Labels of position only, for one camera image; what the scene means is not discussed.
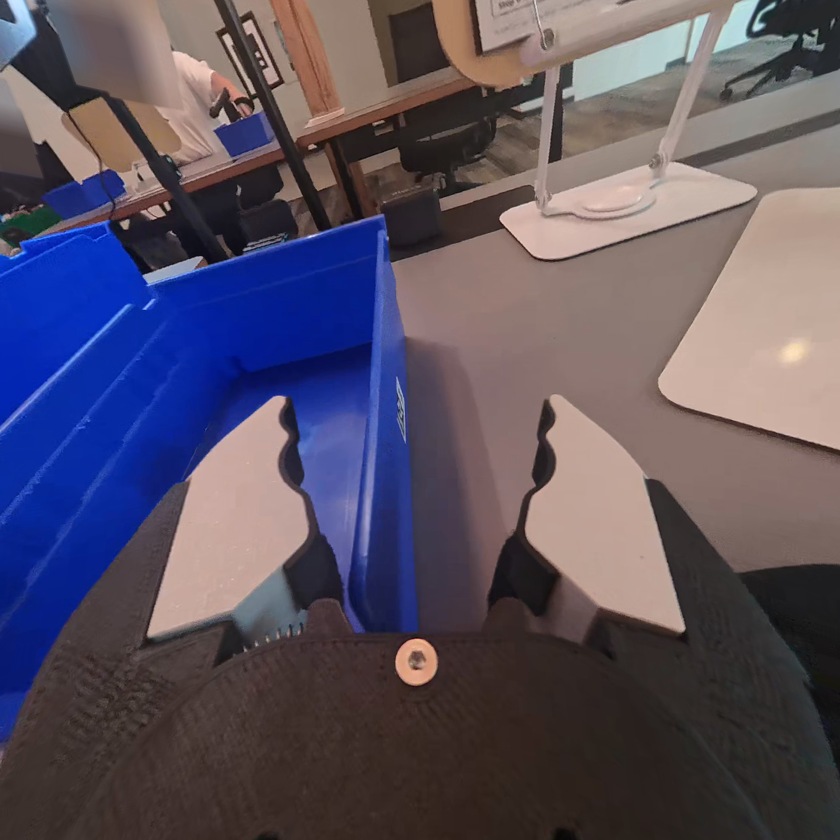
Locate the framed wall picture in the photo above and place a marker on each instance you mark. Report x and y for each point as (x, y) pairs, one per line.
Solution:
(262, 59)

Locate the small studio light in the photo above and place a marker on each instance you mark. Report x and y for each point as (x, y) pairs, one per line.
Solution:
(124, 138)

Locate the black office chair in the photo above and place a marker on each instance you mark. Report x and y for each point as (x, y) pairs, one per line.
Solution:
(446, 151)
(781, 39)

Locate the white whiteboard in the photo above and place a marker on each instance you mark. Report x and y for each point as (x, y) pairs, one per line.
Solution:
(754, 315)

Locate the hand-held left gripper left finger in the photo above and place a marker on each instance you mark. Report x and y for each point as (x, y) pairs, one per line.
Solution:
(223, 525)

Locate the small blue bin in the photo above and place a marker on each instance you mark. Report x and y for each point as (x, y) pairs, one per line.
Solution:
(85, 193)
(246, 134)

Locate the wooden post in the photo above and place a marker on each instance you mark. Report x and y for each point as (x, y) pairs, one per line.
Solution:
(305, 65)

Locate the green plastic bin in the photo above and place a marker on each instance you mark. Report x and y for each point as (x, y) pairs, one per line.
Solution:
(23, 226)

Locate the black battery charger case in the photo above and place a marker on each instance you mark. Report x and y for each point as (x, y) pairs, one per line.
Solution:
(266, 244)

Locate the person's dark clothing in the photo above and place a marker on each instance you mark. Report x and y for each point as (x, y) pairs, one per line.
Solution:
(800, 610)

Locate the wooden table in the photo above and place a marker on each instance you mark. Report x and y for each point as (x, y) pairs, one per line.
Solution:
(367, 121)
(216, 167)

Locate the black light stand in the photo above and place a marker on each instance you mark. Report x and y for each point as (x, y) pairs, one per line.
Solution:
(275, 118)

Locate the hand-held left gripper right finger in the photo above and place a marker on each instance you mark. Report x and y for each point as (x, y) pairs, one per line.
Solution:
(590, 525)

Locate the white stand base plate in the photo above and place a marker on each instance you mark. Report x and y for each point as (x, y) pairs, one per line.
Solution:
(695, 197)

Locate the blue plastic bin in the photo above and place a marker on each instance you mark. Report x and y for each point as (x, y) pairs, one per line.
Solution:
(308, 295)
(65, 295)

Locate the printed instruction sheet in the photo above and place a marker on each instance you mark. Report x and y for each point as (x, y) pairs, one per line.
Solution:
(505, 26)

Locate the dark grey case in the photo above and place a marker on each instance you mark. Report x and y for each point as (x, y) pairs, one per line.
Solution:
(410, 216)

